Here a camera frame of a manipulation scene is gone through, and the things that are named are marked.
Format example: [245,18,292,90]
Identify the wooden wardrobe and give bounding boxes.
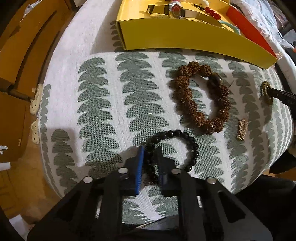
[1,1,74,163]

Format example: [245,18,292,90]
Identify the silver wristwatch grey strap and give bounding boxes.
[146,1,223,27]

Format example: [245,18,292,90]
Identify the yellow cardboard box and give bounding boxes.
[116,1,278,69]

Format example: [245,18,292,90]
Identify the olive spiral hair tie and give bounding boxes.
[260,81,275,105]

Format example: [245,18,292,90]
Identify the green patterned bed sheet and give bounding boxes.
[38,0,295,225]

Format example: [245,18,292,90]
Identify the gold rhinestone hair clip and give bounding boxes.
[237,118,248,141]

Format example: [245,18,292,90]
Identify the light blue bangle bracelet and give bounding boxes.
[218,20,241,36]

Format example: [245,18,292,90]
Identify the brown rudraksha bead bracelet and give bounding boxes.
[172,61,231,136]

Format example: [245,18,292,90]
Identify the black bead bracelet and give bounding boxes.
[144,129,200,183]

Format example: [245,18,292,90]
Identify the red candied berry hair clip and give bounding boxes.
[195,5,221,21]

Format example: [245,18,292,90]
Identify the white floral duvet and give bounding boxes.
[230,1,295,80]

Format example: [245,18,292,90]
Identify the white clog slipper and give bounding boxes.
[31,118,40,144]
[30,84,43,115]

